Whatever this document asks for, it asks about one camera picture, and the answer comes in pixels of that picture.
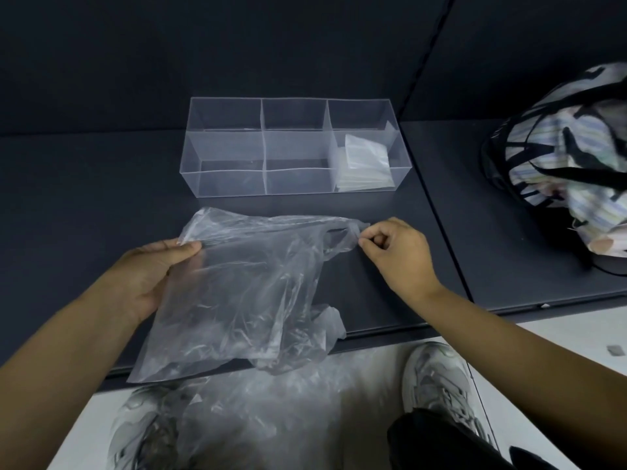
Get person's grey shoe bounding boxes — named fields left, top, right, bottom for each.
left=107, top=379, right=206, bottom=470
left=401, top=341, right=496, bottom=446

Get person's right hand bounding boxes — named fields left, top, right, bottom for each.
left=358, top=217, right=444, bottom=304

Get stack of plastic bags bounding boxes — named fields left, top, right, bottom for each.
left=335, top=133, right=395, bottom=193

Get pile of plastic bags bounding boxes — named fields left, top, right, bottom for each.
left=176, top=347, right=408, bottom=470

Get person's left forearm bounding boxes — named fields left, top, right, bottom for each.
left=0, top=288, right=143, bottom=470

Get person's left hand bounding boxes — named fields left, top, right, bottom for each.
left=105, top=239, right=202, bottom=326

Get black white striped tote bag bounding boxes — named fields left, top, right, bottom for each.
left=479, top=62, right=627, bottom=277

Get person's right forearm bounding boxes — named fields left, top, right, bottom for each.
left=416, top=283, right=627, bottom=470

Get black trousers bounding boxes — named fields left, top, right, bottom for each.
left=387, top=408, right=559, bottom=470

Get person's left grey shoe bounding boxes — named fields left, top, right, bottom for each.
left=107, top=379, right=206, bottom=470

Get person's right grey shoe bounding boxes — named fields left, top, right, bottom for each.
left=401, top=341, right=496, bottom=446

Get clear three-compartment plastic box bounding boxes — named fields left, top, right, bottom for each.
left=180, top=96, right=412, bottom=199

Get clear plastic bag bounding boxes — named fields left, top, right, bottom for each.
left=127, top=206, right=372, bottom=385

